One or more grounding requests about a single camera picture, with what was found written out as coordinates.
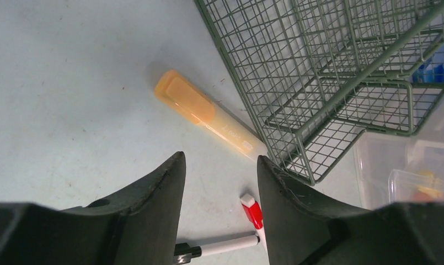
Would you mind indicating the green wire mesh basket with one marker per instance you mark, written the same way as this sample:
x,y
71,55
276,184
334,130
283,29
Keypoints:
x,y
315,75

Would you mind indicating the white plastic drawer organizer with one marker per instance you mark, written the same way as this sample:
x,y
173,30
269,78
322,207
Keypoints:
x,y
388,165

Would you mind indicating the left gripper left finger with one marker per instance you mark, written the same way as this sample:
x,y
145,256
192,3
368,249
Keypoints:
x,y
137,224

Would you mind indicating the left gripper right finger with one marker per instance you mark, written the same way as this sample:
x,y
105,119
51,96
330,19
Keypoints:
x,y
304,226

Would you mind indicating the black cap marker upper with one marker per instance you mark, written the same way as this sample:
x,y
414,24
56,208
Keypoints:
x,y
185,253

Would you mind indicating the yellow orange highlighter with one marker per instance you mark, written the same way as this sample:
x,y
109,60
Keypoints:
x,y
174,90

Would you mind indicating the red cap marker upper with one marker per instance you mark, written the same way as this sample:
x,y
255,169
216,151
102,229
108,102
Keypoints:
x,y
254,214

